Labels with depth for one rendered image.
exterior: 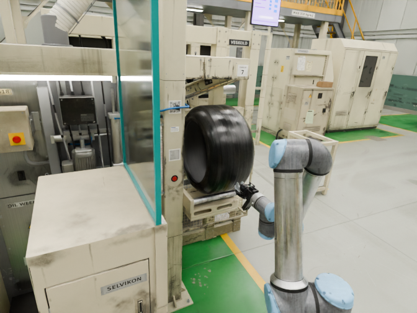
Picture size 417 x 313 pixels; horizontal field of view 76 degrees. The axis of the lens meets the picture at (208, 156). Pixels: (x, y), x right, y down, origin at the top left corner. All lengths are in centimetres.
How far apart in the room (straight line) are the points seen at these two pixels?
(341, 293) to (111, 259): 87
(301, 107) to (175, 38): 470
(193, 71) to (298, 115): 436
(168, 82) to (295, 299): 118
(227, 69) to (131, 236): 140
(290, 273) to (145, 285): 55
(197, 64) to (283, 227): 120
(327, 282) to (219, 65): 142
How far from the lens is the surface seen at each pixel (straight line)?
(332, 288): 128
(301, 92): 593
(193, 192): 209
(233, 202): 189
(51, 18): 172
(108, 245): 92
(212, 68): 193
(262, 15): 554
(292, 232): 113
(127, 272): 100
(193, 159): 208
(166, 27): 152
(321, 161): 113
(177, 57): 154
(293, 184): 109
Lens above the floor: 180
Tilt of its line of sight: 21 degrees down
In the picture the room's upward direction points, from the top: 3 degrees clockwise
